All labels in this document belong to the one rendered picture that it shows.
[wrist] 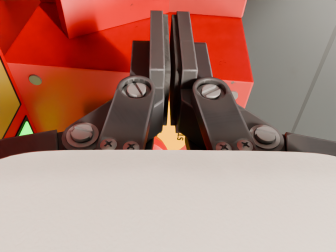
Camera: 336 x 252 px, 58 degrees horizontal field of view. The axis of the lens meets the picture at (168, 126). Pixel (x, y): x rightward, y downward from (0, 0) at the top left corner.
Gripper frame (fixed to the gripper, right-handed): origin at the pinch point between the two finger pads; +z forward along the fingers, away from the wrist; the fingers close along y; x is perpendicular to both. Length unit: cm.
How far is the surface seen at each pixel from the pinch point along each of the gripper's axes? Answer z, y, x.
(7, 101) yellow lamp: 4.0, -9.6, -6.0
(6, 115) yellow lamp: 3.3, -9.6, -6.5
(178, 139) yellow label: 4.7, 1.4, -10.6
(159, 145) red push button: 2.5, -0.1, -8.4
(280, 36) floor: 80, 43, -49
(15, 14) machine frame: 26.3, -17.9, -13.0
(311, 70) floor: 78, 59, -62
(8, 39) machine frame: 22.6, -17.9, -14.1
